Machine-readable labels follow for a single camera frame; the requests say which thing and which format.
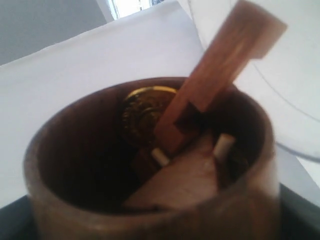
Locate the white cylinder pellet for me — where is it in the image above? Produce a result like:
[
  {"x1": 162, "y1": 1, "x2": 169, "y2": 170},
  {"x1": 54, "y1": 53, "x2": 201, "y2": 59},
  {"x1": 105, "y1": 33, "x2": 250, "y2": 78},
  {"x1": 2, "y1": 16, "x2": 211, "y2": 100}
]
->
[
  {"x1": 151, "y1": 148, "x2": 170, "y2": 167},
  {"x1": 213, "y1": 133, "x2": 236, "y2": 164}
]

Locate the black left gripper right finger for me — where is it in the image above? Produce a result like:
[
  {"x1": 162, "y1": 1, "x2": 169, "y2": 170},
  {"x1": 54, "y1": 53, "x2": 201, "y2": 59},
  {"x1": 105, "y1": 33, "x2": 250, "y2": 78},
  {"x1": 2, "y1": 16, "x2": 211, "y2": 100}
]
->
[{"x1": 279, "y1": 184, "x2": 320, "y2": 240}]

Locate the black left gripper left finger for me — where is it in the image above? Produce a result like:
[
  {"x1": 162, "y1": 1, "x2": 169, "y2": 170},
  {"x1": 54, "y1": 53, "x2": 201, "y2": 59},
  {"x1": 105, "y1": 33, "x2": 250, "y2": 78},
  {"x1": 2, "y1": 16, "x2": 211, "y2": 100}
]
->
[{"x1": 0, "y1": 195, "x2": 33, "y2": 240}]

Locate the gold coin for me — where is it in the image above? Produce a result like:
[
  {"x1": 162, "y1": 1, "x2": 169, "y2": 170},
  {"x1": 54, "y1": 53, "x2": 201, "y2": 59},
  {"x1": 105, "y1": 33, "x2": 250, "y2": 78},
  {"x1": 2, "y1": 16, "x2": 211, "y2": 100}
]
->
[{"x1": 118, "y1": 85, "x2": 178, "y2": 148}]

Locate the clear plastic shaker tumbler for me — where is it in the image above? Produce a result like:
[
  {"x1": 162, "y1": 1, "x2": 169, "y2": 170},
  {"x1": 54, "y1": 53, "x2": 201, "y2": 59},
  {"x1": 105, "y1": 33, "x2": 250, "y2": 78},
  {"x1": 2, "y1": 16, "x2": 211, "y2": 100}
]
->
[{"x1": 186, "y1": 0, "x2": 320, "y2": 162}]

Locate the round wooden cup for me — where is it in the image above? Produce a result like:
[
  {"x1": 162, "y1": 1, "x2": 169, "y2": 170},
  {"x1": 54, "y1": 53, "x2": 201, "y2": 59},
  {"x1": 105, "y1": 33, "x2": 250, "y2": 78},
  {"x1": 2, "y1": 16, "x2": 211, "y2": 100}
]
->
[{"x1": 24, "y1": 77, "x2": 280, "y2": 240}]

